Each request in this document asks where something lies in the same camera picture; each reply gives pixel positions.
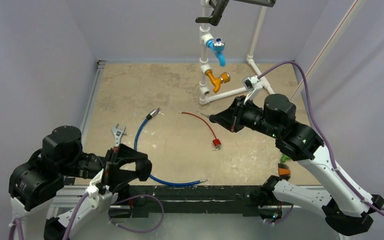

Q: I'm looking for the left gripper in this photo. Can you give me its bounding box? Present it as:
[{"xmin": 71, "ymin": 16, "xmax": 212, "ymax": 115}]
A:
[{"xmin": 61, "ymin": 142, "xmax": 148, "ymax": 194}]

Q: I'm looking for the red cable seal lock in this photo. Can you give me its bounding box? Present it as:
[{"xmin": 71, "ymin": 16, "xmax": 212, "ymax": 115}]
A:
[{"xmin": 178, "ymin": 111, "xmax": 223, "ymax": 149}]

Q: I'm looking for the blue cable lock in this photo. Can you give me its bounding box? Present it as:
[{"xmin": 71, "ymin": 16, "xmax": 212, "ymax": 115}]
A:
[{"xmin": 133, "ymin": 107, "xmax": 209, "ymax": 187}]

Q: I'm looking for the black padlock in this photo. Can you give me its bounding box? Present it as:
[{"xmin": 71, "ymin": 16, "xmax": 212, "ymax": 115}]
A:
[{"xmin": 135, "ymin": 159, "xmax": 153, "ymax": 182}]

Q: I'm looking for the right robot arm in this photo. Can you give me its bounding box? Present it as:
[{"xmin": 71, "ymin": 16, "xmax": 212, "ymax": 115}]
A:
[{"xmin": 209, "ymin": 93, "xmax": 384, "ymax": 236}]

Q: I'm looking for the orange faucet valve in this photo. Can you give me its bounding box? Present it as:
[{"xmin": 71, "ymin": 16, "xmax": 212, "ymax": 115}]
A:
[{"xmin": 204, "ymin": 69, "xmax": 231, "ymax": 94}]

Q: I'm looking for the green object at right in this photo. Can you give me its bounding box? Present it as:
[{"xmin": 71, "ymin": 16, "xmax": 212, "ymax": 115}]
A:
[{"xmin": 280, "ymin": 155, "xmax": 291, "ymax": 164}]

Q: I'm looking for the blue faucet valve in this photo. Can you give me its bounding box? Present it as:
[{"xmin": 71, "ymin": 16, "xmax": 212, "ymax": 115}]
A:
[{"xmin": 206, "ymin": 37, "xmax": 226, "ymax": 67}]

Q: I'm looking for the orange tool at right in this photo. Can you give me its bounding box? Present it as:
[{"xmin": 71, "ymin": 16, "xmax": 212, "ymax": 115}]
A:
[{"xmin": 278, "ymin": 162, "xmax": 291, "ymax": 180}]

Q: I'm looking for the white diagonal pole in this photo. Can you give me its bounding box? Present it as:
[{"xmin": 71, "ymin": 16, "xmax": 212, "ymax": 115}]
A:
[{"xmin": 289, "ymin": 0, "xmax": 368, "ymax": 102}]

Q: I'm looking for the red handled adjustable wrench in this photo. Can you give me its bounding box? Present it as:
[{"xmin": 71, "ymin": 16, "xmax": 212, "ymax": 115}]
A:
[{"xmin": 111, "ymin": 123, "xmax": 126, "ymax": 148}]

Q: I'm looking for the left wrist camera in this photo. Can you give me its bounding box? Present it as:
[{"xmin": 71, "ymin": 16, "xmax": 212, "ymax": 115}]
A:
[{"xmin": 85, "ymin": 169, "xmax": 109, "ymax": 202}]

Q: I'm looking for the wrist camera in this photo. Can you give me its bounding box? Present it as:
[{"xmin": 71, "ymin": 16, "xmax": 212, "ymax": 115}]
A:
[
  {"xmin": 242, "ymin": 75, "xmax": 263, "ymax": 104},
  {"xmin": 85, "ymin": 169, "xmax": 109, "ymax": 202}
]

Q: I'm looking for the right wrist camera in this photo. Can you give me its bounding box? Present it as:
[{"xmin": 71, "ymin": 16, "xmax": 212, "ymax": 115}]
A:
[{"xmin": 242, "ymin": 75, "xmax": 263, "ymax": 104}]

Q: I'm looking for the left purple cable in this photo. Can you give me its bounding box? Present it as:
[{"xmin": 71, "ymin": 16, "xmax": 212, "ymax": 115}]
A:
[{"xmin": 8, "ymin": 192, "xmax": 165, "ymax": 240}]

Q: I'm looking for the purple cable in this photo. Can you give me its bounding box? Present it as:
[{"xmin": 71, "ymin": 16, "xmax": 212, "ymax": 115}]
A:
[
  {"xmin": 8, "ymin": 192, "xmax": 165, "ymax": 240},
  {"xmin": 257, "ymin": 60, "xmax": 384, "ymax": 226}
]

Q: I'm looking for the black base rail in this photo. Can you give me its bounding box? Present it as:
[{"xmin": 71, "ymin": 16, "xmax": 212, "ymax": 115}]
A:
[{"xmin": 97, "ymin": 184, "xmax": 295, "ymax": 219}]

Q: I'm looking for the white PVC pipe frame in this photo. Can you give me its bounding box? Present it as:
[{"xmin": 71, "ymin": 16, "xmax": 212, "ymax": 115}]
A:
[{"xmin": 195, "ymin": 0, "xmax": 276, "ymax": 105}]

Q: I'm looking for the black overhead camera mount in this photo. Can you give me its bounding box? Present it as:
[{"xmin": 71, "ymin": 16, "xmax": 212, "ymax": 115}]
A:
[{"xmin": 195, "ymin": 0, "xmax": 277, "ymax": 27}]

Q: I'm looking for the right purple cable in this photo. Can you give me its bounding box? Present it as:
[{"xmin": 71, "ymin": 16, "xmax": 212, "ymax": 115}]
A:
[{"xmin": 257, "ymin": 60, "xmax": 384, "ymax": 226}]

